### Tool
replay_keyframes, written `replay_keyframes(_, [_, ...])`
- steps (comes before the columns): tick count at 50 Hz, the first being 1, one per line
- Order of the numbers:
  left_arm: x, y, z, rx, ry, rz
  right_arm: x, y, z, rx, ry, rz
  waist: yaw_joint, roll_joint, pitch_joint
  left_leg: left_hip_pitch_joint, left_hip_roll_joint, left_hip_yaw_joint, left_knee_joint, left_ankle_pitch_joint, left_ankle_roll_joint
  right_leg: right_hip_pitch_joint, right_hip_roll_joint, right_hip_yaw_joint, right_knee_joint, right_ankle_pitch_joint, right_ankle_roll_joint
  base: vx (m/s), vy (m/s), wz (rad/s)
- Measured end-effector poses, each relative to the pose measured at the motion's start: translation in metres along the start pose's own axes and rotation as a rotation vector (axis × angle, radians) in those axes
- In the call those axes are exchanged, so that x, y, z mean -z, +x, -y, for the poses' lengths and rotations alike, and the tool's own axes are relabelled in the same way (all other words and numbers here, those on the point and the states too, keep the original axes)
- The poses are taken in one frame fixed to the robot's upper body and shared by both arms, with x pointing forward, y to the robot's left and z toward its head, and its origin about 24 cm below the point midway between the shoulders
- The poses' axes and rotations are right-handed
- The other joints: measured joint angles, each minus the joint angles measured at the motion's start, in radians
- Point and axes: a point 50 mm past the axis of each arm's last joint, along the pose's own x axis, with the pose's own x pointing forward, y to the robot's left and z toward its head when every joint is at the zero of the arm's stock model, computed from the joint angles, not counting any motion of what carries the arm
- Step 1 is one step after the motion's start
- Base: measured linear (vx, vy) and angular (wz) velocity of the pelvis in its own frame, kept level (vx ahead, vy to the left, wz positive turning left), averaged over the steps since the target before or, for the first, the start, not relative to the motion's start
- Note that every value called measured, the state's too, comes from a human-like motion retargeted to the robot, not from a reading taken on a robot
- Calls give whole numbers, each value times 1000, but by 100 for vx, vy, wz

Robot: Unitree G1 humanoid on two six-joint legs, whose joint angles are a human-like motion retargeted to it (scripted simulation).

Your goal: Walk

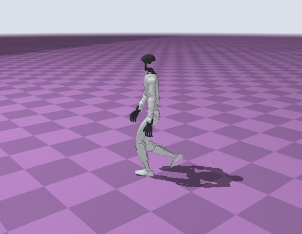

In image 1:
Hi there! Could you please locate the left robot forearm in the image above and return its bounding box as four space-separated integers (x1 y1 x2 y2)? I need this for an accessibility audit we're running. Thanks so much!
147 98 155 123

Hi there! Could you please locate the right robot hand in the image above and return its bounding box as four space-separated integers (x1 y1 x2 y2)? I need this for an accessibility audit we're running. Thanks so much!
130 105 140 122

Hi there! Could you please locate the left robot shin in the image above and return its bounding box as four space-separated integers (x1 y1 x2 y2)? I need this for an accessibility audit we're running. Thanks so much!
135 143 150 172

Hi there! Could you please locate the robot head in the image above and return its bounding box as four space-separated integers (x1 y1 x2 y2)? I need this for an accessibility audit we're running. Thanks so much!
141 54 156 75

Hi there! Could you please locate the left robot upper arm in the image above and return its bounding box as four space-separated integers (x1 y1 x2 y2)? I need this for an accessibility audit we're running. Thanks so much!
147 76 156 104

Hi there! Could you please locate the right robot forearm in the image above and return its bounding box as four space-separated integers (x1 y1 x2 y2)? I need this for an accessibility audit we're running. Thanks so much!
138 94 147 111

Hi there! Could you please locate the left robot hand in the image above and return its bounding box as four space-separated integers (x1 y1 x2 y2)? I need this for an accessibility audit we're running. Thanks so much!
143 119 153 137

